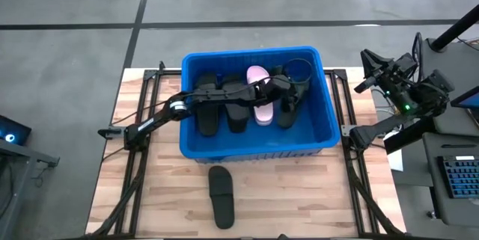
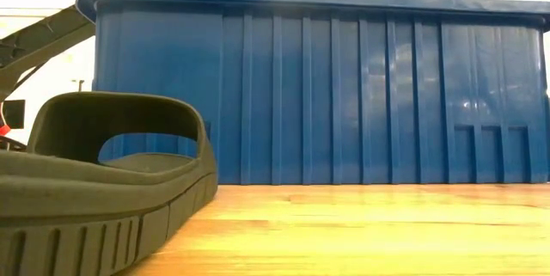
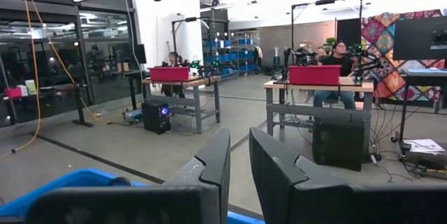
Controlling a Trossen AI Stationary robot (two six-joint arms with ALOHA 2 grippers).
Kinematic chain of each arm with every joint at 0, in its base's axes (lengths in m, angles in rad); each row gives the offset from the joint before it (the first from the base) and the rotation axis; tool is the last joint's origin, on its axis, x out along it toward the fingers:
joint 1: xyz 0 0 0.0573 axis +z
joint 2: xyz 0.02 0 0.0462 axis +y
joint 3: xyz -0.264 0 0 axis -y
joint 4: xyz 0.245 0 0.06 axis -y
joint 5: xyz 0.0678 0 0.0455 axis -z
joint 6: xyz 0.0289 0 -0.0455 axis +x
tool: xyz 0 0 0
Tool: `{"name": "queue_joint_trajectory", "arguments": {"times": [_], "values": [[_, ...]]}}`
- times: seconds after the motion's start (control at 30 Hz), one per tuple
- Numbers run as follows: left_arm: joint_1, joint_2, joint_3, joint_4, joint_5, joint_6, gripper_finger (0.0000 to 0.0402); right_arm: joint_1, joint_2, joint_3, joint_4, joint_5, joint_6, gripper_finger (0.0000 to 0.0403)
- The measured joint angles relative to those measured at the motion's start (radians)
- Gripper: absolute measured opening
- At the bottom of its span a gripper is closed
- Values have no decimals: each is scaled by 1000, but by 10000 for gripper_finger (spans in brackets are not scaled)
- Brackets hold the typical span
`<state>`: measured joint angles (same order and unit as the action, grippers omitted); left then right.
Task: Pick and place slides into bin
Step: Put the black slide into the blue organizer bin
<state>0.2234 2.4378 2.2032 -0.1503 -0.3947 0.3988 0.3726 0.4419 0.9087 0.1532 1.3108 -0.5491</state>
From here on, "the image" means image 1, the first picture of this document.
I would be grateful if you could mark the large grey desk top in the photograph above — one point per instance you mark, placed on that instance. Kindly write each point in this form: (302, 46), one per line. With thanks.
(460, 75)

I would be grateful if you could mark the grey metal cart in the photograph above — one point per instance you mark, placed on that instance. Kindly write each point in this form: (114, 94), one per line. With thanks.
(18, 165)

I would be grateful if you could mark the blue plastic bin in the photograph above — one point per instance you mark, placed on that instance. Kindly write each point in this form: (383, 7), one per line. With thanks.
(314, 131)

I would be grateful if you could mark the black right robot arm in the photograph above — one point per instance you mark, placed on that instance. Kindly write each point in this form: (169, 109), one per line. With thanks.
(430, 94)

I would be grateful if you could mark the grey metal mounting plate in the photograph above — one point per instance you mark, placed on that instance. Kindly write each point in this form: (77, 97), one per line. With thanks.
(346, 130)

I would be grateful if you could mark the backlit computer keyboard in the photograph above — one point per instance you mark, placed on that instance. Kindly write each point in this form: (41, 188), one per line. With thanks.
(462, 176)

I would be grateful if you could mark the black table camera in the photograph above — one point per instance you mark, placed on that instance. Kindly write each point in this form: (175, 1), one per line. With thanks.
(282, 237)

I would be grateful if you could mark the black thick-soled slide sandal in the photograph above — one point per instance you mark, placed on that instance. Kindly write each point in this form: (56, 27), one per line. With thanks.
(287, 118)

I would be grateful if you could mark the white paper sheet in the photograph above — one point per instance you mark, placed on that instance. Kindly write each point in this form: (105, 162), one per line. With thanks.
(396, 159)

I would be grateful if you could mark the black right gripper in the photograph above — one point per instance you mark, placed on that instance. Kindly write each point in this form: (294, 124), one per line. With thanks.
(393, 77)

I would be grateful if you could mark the black aluminium table frame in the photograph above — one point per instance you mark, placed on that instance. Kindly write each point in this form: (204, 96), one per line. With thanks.
(338, 72)

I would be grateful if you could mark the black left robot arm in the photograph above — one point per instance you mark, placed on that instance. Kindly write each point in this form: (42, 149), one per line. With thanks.
(149, 124)

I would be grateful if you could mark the black round pole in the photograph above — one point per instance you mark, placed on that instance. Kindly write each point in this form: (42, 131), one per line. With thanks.
(453, 30)

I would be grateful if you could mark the black device with blue light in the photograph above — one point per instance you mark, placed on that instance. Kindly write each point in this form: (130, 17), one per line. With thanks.
(13, 129)

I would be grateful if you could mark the tablet with blue screen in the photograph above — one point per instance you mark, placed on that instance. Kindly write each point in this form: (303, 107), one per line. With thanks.
(469, 99)

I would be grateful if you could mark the black desk support bar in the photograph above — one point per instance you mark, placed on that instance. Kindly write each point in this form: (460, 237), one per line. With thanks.
(411, 137)

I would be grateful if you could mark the grey keyboard desk top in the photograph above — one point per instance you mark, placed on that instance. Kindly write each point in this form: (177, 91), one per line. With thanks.
(434, 195)

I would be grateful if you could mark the pink slide sandal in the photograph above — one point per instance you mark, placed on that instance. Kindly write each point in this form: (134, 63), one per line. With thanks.
(263, 114)

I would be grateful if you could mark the black chunky slide sandal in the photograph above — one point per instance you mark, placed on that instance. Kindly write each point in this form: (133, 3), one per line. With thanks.
(207, 124)

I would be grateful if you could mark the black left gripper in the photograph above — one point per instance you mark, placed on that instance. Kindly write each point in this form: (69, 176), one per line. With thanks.
(273, 88)

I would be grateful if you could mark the small grey knob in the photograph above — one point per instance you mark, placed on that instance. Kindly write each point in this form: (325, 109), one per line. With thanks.
(432, 214)

